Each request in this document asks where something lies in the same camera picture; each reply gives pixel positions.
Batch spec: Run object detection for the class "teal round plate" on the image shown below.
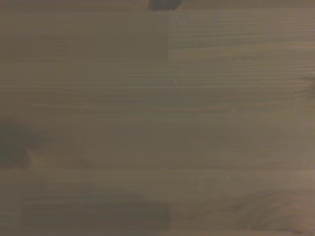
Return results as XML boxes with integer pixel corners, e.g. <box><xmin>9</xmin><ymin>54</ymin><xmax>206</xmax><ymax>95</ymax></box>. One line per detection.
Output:
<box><xmin>149</xmin><ymin>0</ymin><xmax>182</xmax><ymax>11</ymax></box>

